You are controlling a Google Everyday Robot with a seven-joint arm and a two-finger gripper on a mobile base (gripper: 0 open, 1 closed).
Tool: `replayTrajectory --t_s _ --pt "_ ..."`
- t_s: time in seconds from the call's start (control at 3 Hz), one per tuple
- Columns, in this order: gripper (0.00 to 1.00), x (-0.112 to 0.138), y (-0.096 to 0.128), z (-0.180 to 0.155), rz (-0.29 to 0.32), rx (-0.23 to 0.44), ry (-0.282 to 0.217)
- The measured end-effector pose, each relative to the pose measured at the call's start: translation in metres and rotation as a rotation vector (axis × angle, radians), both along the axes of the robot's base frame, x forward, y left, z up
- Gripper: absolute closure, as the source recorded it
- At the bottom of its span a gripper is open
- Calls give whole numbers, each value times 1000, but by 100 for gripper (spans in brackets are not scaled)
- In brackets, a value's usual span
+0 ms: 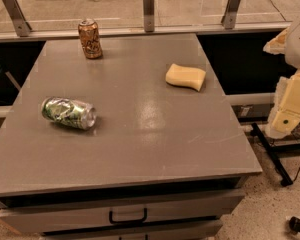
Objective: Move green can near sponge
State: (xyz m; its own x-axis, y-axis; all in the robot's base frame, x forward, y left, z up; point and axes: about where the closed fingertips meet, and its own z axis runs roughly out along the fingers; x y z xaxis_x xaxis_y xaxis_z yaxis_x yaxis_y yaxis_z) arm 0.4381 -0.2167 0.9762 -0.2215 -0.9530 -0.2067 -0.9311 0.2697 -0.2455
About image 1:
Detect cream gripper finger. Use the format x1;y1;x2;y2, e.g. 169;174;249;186
266;70;300;139
263;29;288;55

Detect crushed green soda can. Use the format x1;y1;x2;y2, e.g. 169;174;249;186
41;97;97;130

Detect yellow sponge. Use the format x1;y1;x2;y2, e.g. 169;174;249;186
165;64;206;92

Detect upright orange soda can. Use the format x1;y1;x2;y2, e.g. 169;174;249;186
78;19;103;59

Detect black floor stand leg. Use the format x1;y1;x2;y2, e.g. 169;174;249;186
251;123;293;187

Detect black plug on floor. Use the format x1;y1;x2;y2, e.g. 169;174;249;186
289;217;300;233

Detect grey upper drawer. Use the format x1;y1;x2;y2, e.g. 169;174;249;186
0;189;244;233

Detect grey drawer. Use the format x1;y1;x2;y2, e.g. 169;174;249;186
40;220;222;240
0;189;244;233

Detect grey lower drawer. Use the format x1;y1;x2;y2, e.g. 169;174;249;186
40;220;222;240

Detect right metal railing bracket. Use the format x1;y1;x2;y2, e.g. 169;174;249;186
221;0;241;29

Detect metal railing bracket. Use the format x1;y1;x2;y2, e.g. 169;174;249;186
143;0;155;32
221;0;241;29
2;0;32;37

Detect middle metal railing bracket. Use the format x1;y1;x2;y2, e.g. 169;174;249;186
143;0;155;32

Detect black drawer handle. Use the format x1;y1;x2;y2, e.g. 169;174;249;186
108;208;148;225

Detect left metal railing bracket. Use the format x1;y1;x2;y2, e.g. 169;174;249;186
2;0;32;37

